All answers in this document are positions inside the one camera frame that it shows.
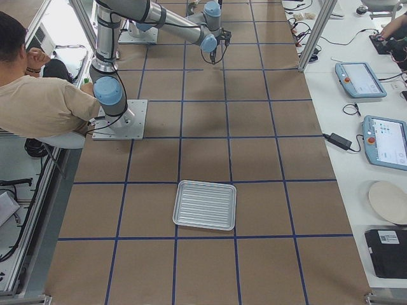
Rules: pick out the aluminium frame post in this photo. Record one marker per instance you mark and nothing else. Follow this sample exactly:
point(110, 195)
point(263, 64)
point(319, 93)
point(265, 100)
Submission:
point(319, 25)

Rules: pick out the black flat box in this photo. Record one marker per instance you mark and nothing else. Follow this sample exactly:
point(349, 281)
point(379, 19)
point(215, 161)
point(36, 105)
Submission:
point(387, 249)

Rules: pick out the far teach pendant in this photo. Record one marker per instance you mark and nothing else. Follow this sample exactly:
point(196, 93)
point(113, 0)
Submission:
point(358, 80)

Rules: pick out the teach pendant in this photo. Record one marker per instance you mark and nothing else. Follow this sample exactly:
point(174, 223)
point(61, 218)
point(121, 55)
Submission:
point(358, 80)
point(385, 141)

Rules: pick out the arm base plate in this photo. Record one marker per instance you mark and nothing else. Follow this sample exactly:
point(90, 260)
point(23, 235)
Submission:
point(129, 126)
point(137, 36)

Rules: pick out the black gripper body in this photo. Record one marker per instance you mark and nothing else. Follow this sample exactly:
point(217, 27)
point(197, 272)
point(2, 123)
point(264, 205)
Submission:
point(217, 47)

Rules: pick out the black power adapter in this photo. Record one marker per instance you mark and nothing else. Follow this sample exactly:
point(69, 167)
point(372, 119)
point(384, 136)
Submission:
point(338, 141)

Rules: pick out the person in beige shirt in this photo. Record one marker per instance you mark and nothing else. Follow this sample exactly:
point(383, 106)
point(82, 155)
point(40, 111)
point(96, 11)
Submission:
point(37, 96)

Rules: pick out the near teach pendant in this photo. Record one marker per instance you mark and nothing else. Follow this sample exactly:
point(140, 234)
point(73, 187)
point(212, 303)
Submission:
point(385, 141)

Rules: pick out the silver metal tray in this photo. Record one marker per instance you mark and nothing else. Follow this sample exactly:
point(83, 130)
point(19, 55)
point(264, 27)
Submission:
point(205, 205)

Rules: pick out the round beige plate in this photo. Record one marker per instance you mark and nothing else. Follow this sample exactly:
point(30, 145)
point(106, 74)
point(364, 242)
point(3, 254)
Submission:
point(388, 201)

